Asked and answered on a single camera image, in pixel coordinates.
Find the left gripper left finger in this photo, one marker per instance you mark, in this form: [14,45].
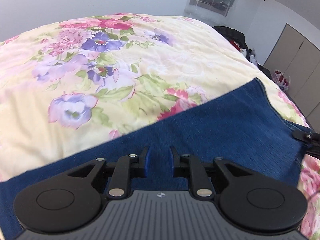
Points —
[74,198]

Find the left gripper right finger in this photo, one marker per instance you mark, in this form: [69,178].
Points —
[247,199]

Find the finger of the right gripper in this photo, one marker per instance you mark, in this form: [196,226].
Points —
[311,139]

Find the blue denim jeans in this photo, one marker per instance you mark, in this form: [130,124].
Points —
[240,126]

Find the red white plastic bag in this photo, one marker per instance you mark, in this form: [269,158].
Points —
[282,81]

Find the beige cabinet with doors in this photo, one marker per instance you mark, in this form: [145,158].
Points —
[298,59]

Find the floral yellow bed quilt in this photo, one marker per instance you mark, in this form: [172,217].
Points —
[72,85]

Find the dark clothes pile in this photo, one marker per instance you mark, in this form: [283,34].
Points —
[237,39]

